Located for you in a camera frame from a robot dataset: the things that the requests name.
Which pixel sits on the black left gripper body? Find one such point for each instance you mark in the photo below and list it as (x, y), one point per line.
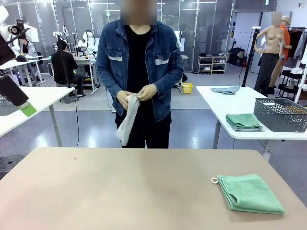
(4, 51)

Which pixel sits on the white terry towel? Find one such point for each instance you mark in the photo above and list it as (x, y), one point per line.
(129, 119)

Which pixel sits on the green terry towel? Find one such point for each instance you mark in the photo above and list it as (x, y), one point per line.
(242, 119)
(249, 194)

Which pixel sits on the denim sleeved left forearm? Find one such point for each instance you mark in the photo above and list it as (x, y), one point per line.
(170, 79)

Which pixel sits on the denim sleeved right forearm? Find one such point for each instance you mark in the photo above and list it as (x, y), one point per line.
(108, 83)

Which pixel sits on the dark grey plastic basket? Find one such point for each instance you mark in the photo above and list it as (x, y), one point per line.
(278, 119)

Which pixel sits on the person's right hand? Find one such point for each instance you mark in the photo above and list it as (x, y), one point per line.
(122, 98)

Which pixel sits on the person's left hand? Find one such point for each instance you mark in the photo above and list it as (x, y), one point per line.
(148, 92)

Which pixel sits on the black cap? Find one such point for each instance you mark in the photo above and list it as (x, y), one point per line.
(21, 58)

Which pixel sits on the white background desk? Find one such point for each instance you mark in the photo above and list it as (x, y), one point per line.
(84, 62)
(24, 62)

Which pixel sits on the person in grey hoodie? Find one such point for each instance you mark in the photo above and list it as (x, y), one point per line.
(28, 50)

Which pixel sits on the white side table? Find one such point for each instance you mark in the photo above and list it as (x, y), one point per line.
(48, 95)
(216, 105)

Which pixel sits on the seated person in black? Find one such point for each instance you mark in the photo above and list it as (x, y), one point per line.
(62, 67)

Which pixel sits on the person in denim jacket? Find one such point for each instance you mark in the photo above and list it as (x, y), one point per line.
(139, 60)

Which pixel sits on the yellow plastic crate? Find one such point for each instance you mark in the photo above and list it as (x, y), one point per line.
(187, 88)

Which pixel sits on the white shoe rack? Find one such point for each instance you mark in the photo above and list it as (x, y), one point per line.
(212, 64)

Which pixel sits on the blue grey towel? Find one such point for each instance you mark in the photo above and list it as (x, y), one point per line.
(225, 89)

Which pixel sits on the black bags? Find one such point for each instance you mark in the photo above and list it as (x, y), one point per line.
(236, 57)

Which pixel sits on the tan mannequin black trousers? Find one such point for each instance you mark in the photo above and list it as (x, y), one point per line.
(271, 40)

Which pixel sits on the black shelf cart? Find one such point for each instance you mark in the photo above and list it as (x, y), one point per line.
(287, 88)

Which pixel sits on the mannequin orange shirt hat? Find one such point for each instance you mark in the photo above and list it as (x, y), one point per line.
(286, 36)

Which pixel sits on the white hat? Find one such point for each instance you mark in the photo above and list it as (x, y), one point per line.
(297, 71)

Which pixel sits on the hanging clothes on rack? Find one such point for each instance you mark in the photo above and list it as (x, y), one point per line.
(296, 43)

